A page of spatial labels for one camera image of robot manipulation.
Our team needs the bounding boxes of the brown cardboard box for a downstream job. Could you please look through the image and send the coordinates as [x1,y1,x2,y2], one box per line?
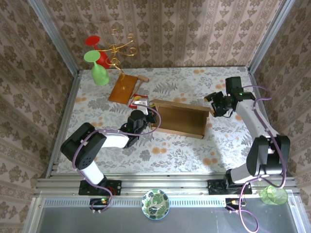
[150,99,210,140]

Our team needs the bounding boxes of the red snack packet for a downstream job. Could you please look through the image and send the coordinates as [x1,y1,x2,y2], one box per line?
[129,94,149,108]

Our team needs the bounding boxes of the small wooden mallet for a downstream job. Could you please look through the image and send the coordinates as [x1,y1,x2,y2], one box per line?
[131,75,149,98]

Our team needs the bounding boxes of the floral tablecloth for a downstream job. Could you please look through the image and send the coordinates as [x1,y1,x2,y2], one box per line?
[57,67,279,174]

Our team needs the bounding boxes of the green plastic wine glass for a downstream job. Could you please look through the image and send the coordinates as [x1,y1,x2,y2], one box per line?
[84,50,109,86]

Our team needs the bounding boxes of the red plastic wine glass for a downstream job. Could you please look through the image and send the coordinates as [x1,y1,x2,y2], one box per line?
[85,35,110,69]

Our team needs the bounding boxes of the leaf pattern bowl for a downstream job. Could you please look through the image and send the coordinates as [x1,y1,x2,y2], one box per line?
[141,189,170,221]

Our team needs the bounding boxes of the left black connector board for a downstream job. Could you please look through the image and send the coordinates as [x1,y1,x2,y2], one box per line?
[89,198,110,211]

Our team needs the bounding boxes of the black connector board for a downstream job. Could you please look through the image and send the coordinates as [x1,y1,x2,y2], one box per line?
[225,198,246,211]
[89,198,110,211]

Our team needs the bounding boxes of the right black connector board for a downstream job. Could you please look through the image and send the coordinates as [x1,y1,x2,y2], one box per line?
[225,198,246,211]

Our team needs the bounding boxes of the green transparent plastic cup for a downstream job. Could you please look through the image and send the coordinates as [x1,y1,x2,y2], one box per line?
[259,184,289,206]

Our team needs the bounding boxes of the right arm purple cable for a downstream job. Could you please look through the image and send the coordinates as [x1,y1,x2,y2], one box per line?
[229,84,287,233]

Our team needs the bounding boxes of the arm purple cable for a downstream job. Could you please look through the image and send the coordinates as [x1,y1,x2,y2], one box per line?
[72,106,161,212]
[229,84,287,233]

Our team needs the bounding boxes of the gold wire rack wooden base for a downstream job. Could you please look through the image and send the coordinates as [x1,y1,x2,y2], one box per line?
[97,29,139,105]

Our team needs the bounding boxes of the aluminium frame rail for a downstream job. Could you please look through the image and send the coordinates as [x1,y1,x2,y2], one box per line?
[35,173,297,195]

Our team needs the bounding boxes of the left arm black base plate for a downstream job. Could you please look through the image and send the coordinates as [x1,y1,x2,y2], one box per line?
[78,180,122,196]

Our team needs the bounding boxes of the aluminium frame post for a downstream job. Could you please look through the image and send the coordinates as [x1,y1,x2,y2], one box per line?
[28,0,80,76]
[247,0,296,73]

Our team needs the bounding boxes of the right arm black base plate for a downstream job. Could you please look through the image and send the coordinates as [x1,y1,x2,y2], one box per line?
[207,179,253,195]

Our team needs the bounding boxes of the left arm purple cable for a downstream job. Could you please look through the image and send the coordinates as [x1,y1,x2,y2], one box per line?
[72,106,161,212]

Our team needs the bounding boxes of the slotted grey cable duct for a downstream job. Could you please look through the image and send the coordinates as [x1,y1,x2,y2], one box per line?
[43,198,292,207]

